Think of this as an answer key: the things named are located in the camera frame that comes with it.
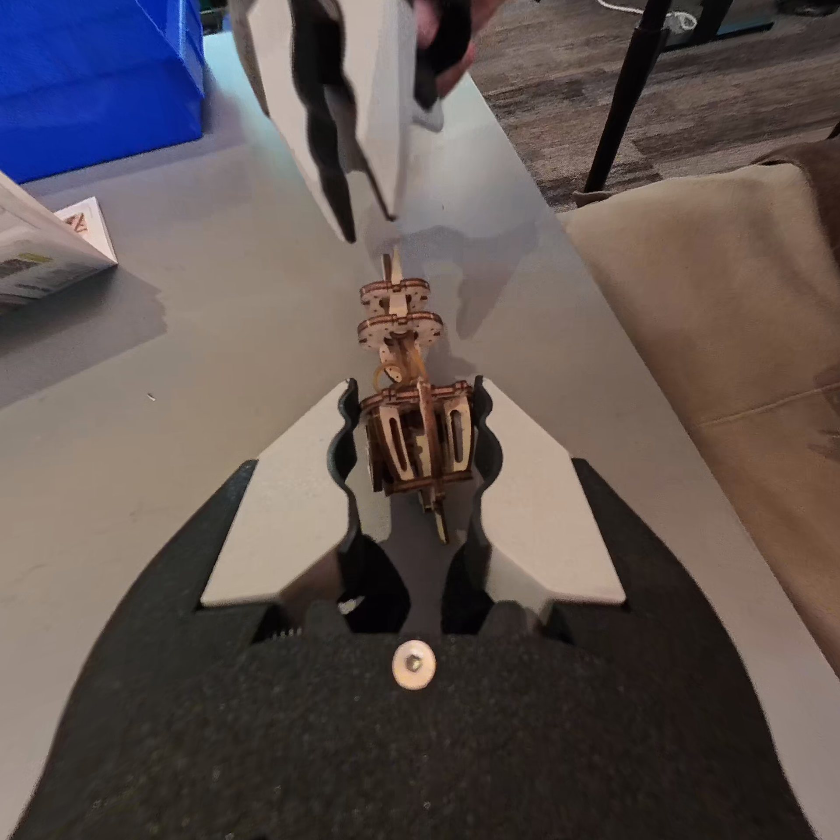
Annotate person's right hand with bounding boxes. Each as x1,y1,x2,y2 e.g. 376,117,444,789
433,0,506,99

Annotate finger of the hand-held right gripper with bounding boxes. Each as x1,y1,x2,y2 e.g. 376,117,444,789
226,0,358,245
331,0,427,223

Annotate blue storage bin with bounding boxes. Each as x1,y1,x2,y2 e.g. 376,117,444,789
0,0,206,186

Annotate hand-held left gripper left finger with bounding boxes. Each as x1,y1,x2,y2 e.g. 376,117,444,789
200,379,363,608

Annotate wooden model assembly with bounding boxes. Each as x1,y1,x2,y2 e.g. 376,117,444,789
356,248,476,546

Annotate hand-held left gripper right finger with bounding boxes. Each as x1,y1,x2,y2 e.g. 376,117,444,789
474,375,627,634

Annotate white cable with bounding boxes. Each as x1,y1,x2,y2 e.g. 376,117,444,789
596,0,698,32

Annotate person's beige pants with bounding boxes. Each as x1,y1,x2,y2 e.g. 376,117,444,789
561,163,840,680

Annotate black tripod leg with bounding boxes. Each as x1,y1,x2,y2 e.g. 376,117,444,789
583,0,673,194

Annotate white instruction booklet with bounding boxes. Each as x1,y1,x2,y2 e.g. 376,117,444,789
0,169,119,312

